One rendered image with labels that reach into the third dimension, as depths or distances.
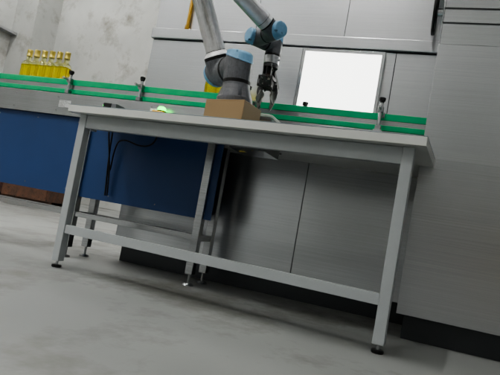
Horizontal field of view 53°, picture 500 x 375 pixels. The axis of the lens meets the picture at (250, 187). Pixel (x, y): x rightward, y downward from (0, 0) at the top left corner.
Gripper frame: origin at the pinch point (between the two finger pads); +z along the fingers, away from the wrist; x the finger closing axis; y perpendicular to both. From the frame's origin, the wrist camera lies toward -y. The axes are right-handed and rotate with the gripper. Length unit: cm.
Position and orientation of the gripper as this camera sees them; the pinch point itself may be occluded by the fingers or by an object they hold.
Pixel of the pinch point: (264, 108)
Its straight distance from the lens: 241.6
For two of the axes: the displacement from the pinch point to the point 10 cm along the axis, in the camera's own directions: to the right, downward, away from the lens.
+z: -1.8, 9.8, -0.6
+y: -3.0, -1.1, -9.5
